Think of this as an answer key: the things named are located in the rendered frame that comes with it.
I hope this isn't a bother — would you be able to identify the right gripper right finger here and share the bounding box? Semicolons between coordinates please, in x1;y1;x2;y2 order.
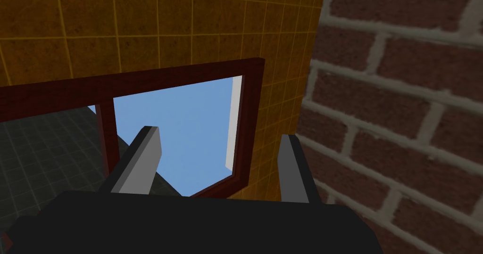
277;134;322;205

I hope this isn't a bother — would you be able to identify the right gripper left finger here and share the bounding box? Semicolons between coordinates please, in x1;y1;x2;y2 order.
99;125;163;195

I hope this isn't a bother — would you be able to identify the dark red framed window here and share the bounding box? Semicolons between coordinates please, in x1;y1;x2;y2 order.
0;57;266;200

